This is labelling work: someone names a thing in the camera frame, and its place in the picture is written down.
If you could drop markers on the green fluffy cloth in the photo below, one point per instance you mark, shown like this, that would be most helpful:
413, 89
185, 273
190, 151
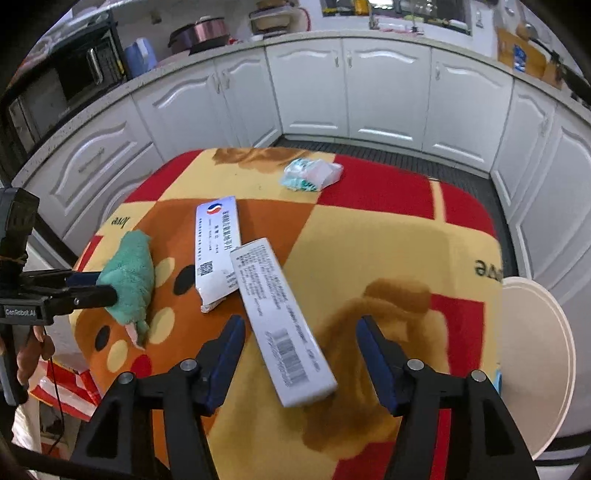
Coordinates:
131, 277

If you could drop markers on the green white crumpled wrapper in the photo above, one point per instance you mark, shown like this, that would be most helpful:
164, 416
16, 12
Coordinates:
298, 177

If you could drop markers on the person's left hand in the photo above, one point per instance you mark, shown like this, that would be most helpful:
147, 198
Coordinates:
34, 355

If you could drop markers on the white barcode medicine box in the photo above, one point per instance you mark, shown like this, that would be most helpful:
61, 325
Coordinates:
277, 314

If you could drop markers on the red white plastic bag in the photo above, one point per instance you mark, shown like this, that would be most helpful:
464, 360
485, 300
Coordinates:
64, 392

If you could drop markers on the row of white cabinet doors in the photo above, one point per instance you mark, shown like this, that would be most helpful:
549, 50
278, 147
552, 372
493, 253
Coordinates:
383, 87

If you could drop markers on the stack of food containers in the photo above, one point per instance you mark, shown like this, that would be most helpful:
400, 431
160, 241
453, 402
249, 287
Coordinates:
272, 21

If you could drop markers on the copper electric cooking pot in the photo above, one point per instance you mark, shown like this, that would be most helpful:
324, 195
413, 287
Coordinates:
203, 32

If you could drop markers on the black microwave oven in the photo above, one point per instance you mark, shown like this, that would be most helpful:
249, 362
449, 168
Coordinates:
69, 78

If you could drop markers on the blue white small carton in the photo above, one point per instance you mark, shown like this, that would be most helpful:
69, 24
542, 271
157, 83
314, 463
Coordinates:
519, 57

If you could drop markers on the colourful printed tablecloth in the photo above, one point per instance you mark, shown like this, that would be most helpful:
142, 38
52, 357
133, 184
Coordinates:
369, 258

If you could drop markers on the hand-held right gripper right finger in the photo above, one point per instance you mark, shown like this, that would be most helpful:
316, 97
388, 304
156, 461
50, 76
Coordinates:
374, 360

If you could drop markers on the white box with round logo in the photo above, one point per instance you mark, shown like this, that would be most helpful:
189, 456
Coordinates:
217, 249

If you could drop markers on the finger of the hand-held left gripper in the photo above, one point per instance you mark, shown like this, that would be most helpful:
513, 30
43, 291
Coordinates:
87, 296
83, 278

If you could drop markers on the blue plastic jug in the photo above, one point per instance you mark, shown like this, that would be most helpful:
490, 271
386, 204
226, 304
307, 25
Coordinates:
138, 57

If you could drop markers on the dark kitchen window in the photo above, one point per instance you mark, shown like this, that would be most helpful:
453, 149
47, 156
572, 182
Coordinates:
415, 11

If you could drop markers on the wooden cutting board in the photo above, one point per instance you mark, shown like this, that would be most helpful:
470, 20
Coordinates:
521, 55

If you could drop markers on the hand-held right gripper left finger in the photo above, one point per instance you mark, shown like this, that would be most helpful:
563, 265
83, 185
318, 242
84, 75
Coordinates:
226, 355

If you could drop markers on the blue paper sheet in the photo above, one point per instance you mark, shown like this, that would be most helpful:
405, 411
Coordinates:
498, 381

